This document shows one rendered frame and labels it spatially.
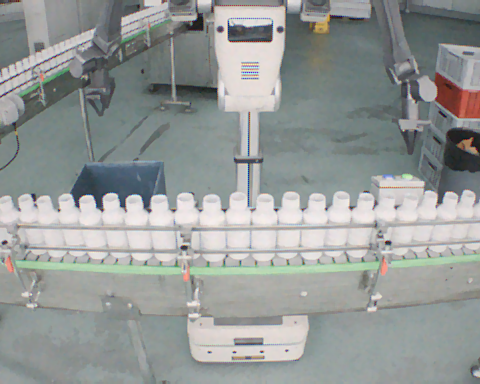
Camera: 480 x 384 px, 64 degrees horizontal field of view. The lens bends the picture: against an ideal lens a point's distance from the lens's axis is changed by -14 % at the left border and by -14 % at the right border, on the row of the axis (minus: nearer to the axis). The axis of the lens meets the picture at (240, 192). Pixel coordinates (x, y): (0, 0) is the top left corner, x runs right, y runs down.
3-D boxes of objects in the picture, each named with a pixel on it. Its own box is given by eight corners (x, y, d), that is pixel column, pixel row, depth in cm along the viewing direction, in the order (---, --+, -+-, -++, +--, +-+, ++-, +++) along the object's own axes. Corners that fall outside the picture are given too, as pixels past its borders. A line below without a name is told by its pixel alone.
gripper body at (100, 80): (86, 95, 122) (83, 72, 118) (96, 83, 130) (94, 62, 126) (105, 93, 122) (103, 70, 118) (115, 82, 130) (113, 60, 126)
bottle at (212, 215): (197, 253, 107) (193, 196, 98) (217, 244, 110) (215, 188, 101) (210, 266, 103) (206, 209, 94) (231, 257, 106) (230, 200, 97)
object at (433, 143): (444, 172, 295) (450, 146, 283) (420, 147, 329) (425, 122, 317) (501, 169, 301) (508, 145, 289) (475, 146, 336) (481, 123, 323)
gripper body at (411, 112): (431, 127, 109) (431, 100, 108) (398, 126, 109) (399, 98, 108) (422, 125, 116) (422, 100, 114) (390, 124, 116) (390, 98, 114)
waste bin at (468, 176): (439, 242, 262) (464, 157, 228) (418, 204, 300) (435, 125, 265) (491, 239, 263) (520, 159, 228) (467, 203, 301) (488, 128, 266)
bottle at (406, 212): (398, 239, 111) (411, 187, 102) (412, 252, 106) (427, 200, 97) (382, 246, 109) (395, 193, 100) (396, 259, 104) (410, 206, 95)
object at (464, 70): (463, 89, 259) (468, 59, 247) (433, 70, 293) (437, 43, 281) (522, 92, 266) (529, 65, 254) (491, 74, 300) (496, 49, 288)
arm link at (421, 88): (406, 54, 110) (383, 67, 110) (426, 51, 98) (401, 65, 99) (424, 92, 113) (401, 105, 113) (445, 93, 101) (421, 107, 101)
